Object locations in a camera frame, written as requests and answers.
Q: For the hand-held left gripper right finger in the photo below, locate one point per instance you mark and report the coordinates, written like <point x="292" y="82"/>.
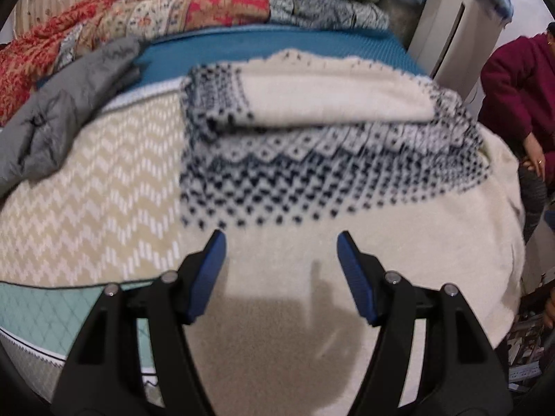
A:
<point x="360" y="277"/>

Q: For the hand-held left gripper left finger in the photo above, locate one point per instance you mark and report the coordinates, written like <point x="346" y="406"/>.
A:
<point x="208" y="277"/>

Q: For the cream dotted fleece jacket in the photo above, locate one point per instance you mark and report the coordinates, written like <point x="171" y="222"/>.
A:
<point x="338" y="147"/>

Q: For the zigzag patterned bed sheet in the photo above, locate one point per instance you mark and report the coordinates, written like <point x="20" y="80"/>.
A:
<point x="86" y="208"/>

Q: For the colourful floor clutter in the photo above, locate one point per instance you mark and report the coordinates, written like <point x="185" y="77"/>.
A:
<point x="524" y="355"/>

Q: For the grey puffer jacket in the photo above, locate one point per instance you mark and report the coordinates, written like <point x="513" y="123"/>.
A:
<point x="65" y="121"/>

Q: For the red patchwork quilt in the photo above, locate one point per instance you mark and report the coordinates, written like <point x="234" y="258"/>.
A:
<point x="173" y="17"/>

